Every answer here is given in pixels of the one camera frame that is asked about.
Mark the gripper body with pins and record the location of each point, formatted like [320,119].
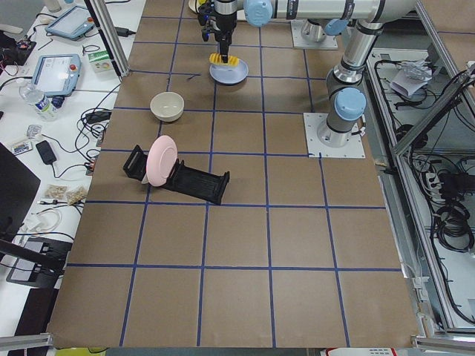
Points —
[225,24]

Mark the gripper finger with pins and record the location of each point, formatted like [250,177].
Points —
[222,51]
[226,51]

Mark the striped bread roll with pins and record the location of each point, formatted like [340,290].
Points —
[214,59]

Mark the blue plate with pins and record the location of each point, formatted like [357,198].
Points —
[228,75]

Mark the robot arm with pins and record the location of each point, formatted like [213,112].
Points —
[347,102]
[333,18]

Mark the pink plate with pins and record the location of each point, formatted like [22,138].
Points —
[161,159]

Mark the white plate in rack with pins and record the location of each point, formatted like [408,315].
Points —
[144,181]

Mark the cream bowl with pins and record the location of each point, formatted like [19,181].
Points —
[167,106]

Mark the green white carton box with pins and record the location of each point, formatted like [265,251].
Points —
[100,61]

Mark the black dish rack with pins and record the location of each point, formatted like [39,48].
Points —
[183,179]

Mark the far teach pendant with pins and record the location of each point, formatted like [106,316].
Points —
[72,24]

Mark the teach pendant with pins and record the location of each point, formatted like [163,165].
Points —
[57,75]
[72,24]

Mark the near teach pendant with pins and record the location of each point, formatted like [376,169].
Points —
[57,75]

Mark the plastic water bottle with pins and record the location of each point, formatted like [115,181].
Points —
[37,99]

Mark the crumpled paper sheets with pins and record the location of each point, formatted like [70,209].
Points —
[411,77]

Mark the black power adapter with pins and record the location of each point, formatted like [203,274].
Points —
[46,152]

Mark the black monitor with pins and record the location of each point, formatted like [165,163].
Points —
[19,186]

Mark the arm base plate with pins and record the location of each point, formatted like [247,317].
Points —
[306,35]
[322,142]

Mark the aluminium frame post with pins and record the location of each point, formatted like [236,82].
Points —
[104,24]

